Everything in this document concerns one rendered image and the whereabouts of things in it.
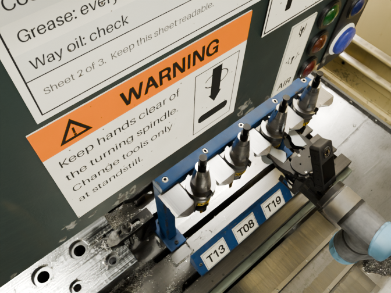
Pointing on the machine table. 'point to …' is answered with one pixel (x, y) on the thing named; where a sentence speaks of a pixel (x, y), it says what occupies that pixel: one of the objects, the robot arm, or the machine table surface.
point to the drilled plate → (93, 268)
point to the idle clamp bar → (138, 197)
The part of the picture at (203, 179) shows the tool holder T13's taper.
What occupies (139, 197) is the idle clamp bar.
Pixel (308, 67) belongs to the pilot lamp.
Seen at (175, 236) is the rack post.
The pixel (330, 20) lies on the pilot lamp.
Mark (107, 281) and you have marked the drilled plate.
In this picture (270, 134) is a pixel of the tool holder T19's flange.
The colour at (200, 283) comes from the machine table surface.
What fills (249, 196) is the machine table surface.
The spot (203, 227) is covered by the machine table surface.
